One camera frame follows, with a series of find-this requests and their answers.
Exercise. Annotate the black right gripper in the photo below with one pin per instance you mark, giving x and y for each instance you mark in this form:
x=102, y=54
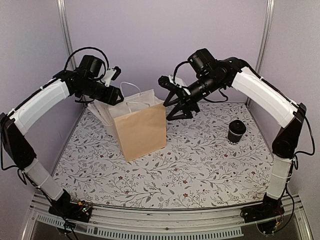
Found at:
x=178, y=107

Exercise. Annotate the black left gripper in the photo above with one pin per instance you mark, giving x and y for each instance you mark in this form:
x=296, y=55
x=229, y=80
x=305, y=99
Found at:
x=110, y=98

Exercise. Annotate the kraft paper takeout bag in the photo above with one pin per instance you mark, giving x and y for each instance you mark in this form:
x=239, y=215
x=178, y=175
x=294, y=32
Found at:
x=140, y=124

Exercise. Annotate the black paper coffee cup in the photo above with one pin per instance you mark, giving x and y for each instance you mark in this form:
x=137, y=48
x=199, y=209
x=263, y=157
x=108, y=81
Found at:
x=234, y=138

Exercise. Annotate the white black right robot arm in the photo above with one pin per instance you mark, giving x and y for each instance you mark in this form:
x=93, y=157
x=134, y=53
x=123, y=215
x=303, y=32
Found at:
x=217, y=74

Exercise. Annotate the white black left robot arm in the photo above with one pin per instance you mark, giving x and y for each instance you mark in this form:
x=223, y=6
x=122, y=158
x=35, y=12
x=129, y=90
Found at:
x=92, y=78

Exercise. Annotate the white wrapped straws bundle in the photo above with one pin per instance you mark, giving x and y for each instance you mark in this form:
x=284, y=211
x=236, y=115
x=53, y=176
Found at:
x=101, y=111

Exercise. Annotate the floral patterned table mat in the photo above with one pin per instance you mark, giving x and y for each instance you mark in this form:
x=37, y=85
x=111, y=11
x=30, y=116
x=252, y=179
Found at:
x=197, y=168

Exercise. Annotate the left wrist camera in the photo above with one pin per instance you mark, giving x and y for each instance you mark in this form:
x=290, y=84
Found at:
x=111, y=75

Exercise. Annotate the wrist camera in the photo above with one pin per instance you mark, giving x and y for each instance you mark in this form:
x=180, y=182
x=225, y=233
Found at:
x=164, y=82
x=111, y=75

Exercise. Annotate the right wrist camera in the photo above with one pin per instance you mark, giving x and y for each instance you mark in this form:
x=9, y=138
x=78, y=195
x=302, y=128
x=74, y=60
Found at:
x=164, y=82

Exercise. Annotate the right aluminium frame post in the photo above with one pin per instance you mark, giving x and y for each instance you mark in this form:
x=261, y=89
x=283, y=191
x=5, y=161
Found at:
x=268, y=18

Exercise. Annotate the aluminium frame post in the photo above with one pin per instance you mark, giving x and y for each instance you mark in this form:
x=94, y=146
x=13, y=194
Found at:
x=268, y=18
x=62, y=12

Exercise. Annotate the left aluminium frame post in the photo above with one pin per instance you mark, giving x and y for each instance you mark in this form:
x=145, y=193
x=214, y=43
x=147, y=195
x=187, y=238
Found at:
x=62, y=12

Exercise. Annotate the front aluminium rail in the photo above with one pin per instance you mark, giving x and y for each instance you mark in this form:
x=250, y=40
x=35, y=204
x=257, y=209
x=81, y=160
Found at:
x=123, y=223

